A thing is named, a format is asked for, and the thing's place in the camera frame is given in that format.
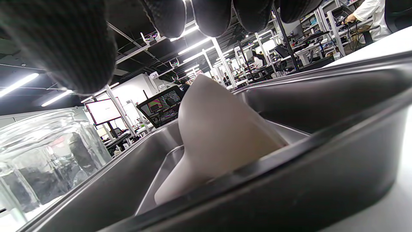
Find jarred coffee beans group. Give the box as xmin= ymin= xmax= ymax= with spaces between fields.
xmin=10 ymin=164 xmax=87 ymax=207

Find black mesh chair back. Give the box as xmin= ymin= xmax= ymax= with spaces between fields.
xmin=137 ymin=85 xmax=185 ymax=129

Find large monitor screen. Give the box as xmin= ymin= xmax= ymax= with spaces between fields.
xmin=85 ymin=98 xmax=122 ymax=125

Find clear glass jar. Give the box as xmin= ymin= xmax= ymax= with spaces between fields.
xmin=0 ymin=109 xmax=112 ymax=223

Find black office chair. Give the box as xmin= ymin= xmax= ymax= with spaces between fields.
xmin=385 ymin=0 xmax=412 ymax=33

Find person's right hand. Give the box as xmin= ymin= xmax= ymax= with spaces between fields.
xmin=0 ymin=0 xmax=324 ymax=94

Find dark metal baking tray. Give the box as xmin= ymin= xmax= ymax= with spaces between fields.
xmin=16 ymin=52 xmax=412 ymax=232

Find beige plastic funnel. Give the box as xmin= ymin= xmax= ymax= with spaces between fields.
xmin=154 ymin=74 xmax=288 ymax=206

